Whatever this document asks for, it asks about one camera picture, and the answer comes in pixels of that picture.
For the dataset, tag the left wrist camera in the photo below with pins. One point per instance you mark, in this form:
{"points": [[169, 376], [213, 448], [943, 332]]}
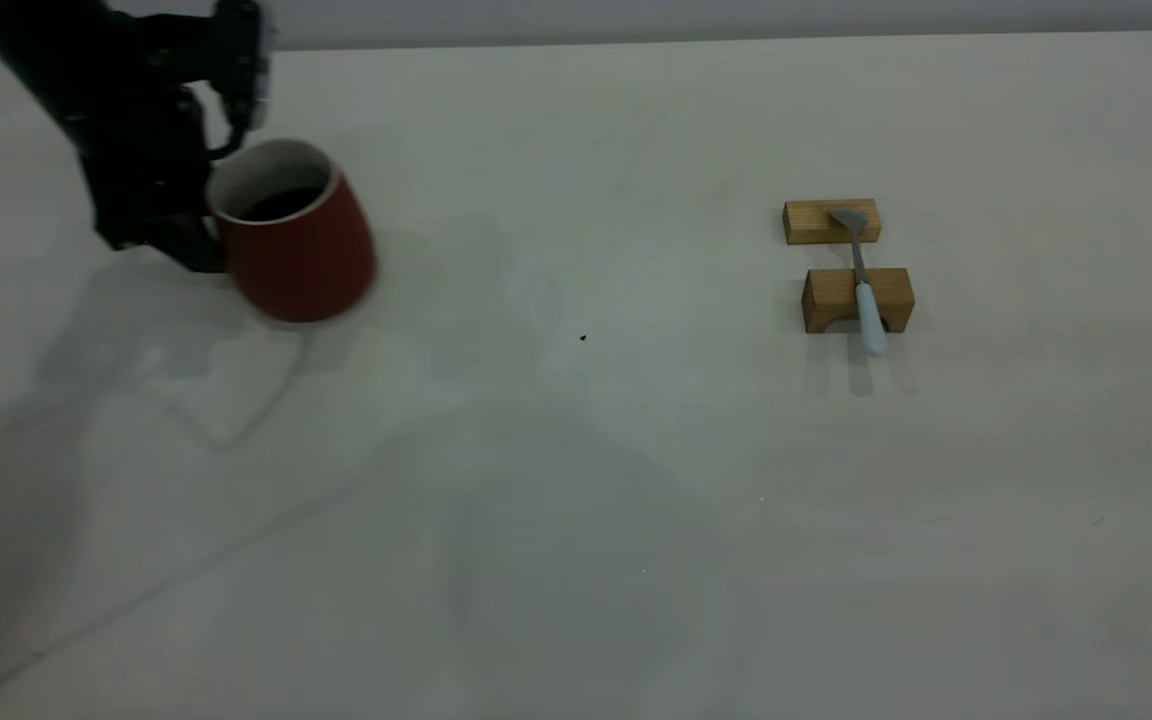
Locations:
{"points": [[241, 55]]}

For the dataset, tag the flat rectangular wooden block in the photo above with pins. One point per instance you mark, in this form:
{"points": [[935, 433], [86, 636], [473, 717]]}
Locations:
{"points": [[806, 222]]}

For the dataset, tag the arched wooden block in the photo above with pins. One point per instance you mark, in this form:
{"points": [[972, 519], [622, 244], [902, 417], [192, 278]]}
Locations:
{"points": [[828, 292]]}

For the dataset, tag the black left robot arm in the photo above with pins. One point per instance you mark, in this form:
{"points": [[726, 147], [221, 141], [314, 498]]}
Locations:
{"points": [[66, 50]]}

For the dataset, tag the red ceramic mug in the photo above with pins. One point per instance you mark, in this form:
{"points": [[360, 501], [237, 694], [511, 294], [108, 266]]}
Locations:
{"points": [[301, 265]]}

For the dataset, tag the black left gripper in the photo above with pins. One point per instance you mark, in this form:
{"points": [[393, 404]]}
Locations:
{"points": [[141, 170]]}

